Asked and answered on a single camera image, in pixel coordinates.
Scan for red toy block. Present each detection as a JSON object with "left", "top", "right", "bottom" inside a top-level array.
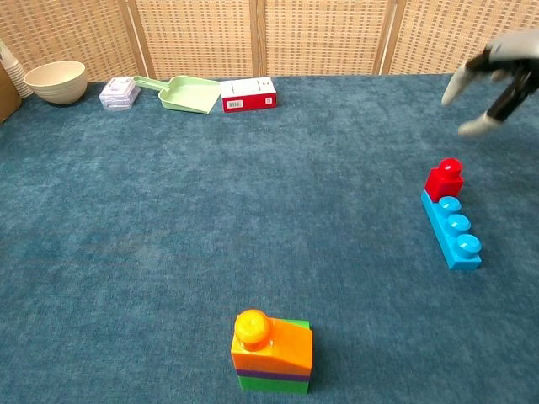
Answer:
[{"left": 424, "top": 157, "right": 465, "bottom": 202}]

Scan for thin purple toy block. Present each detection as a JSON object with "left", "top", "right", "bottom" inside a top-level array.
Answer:
[{"left": 236, "top": 368, "right": 312, "bottom": 383}]

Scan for brown cardboard box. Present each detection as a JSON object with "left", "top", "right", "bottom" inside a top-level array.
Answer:
[{"left": 0, "top": 62, "right": 23, "bottom": 125}]

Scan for orange sloped toy block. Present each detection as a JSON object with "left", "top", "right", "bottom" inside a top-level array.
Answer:
[{"left": 230, "top": 309, "right": 313, "bottom": 375}]

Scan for beige ceramic bowl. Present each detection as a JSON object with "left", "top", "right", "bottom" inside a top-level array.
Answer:
[{"left": 24, "top": 61, "right": 88, "bottom": 105}]

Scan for light green dustpan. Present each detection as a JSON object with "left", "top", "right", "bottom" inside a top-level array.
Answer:
[{"left": 132, "top": 75, "right": 222, "bottom": 115}]

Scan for paper cups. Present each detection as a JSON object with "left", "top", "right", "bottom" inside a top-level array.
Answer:
[{"left": 0, "top": 40, "right": 34, "bottom": 99}]

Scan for green toy block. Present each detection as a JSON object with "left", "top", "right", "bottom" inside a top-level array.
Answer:
[{"left": 237, "top": 319, "right": 312, "bottom": 396}]

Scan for blue table cloth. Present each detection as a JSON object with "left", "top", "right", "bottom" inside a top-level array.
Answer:
[{"left": 0, "top": 71, "right": 539, "bottom": 404}]

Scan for long blue four-stud block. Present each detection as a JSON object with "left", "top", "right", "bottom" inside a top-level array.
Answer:
[{"left": 421, "top": 189, "right": 483, "bottom": 271}]

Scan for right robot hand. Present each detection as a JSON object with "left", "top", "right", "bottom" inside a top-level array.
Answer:
[{"left": 440, "top": 28, "right": 539, "bottom": 138}]

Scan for red and white carton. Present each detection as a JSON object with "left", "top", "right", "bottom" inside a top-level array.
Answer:
[{"left": 220, "top": 77, "right": 278, "bottom": 114}]

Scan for woven bamboo folding screen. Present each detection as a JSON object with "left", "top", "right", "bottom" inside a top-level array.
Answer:
[{"left": 0, "top": 0, "right": 539, "bottom": 85}]

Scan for clear plastic box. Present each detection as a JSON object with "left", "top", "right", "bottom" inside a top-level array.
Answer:
[{"left": 99, "top": 77, "right": 141, "bottom": 112}]

